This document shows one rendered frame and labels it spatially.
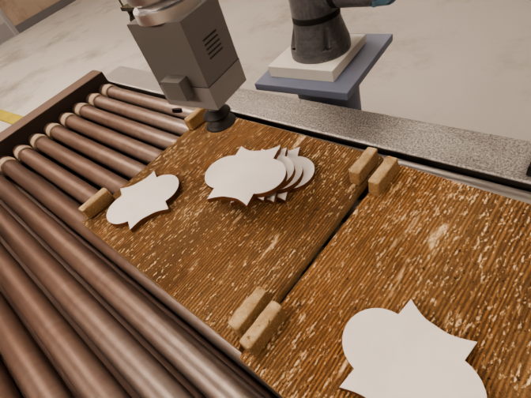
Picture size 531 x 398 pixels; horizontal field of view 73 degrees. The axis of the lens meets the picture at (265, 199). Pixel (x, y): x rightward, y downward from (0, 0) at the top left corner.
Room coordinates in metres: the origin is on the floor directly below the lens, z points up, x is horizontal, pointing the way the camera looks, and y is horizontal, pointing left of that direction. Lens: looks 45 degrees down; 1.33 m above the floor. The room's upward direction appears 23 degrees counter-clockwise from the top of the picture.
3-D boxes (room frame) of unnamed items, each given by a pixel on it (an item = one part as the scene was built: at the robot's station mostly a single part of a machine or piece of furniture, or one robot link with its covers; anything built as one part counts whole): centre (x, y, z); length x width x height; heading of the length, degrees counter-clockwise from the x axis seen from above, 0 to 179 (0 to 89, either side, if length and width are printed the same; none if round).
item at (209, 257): (0.46, 0.07, 0.93); 0.41 x 0.35 x 0.02; 34
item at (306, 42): (0.87, -0.28, 0.95); 0.15 x 0.15 x 0.10
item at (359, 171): (0.37, -0.15, 0.95); 0.06 x 0.02 x 0.03; 124
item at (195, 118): (0.70, 0.07, 0.95); 0.06 x 0.02 x 0.03; 124
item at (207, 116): (0.43, 0.02, 1.09); 0.04 x 0.04 x 0.02
